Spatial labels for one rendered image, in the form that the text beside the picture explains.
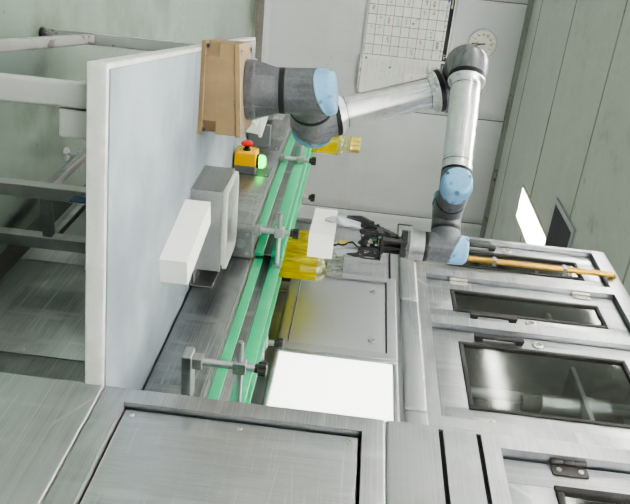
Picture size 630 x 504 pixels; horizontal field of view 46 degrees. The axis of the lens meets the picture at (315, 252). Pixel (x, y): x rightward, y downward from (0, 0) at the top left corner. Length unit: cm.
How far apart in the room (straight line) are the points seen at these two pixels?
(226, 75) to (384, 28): 616
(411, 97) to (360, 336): 68
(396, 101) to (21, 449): 130
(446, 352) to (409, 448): 99
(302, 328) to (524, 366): 65
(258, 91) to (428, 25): 613
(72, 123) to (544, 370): 152
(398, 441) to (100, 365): 52
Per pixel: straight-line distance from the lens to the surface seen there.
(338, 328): 219
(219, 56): 185
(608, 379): 233
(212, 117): 186
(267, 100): 190
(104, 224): 126
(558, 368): 231
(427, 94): 209
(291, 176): 251
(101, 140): 123
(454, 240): 189
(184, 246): 165
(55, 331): 221
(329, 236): 180
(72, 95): 128
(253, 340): 181
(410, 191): 846
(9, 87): 132
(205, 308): 189
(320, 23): 798
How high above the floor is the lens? 113
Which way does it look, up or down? 2 degrees down
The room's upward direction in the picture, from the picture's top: 97 degrees clockwise
